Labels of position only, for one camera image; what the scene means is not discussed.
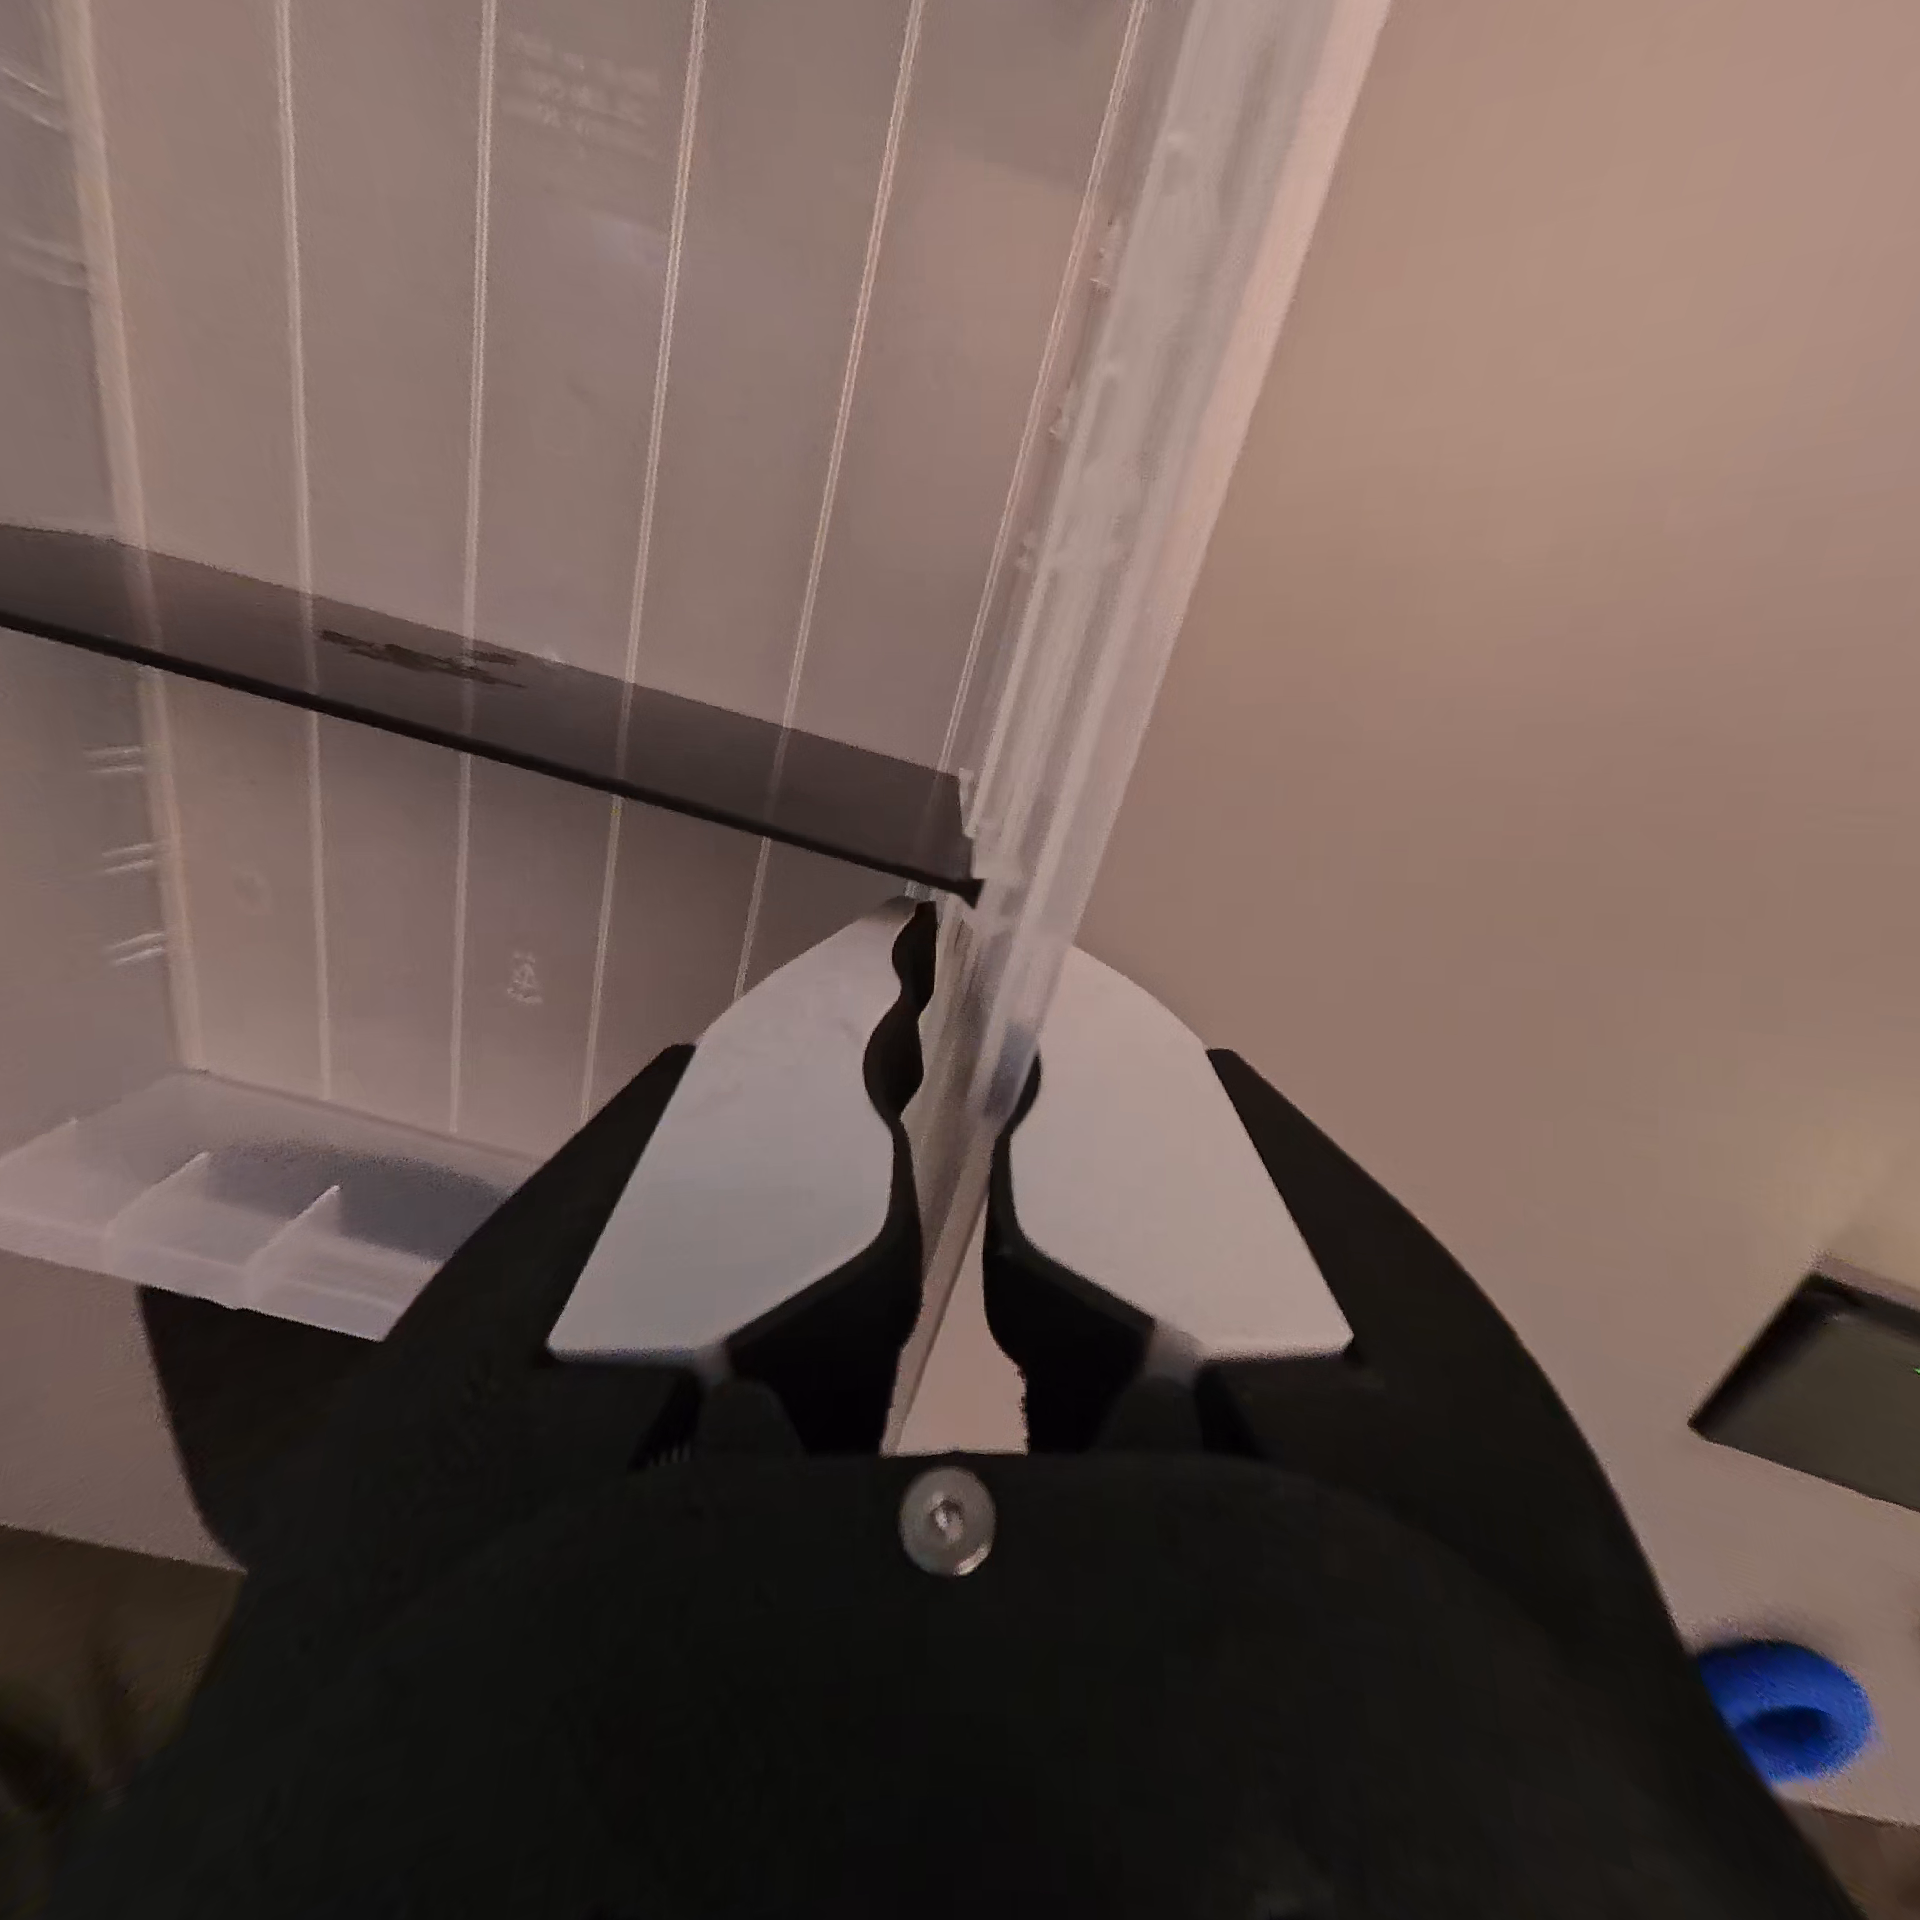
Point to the dark rectangular device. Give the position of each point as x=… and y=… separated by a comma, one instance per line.
x=1821, y=1396

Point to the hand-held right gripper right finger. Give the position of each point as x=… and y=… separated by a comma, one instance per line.
x=1171, y=1185

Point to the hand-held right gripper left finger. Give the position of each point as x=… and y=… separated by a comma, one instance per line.
x=751, y=1185

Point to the clear plastic divided bin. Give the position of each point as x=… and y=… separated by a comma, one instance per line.
x=599, y=375

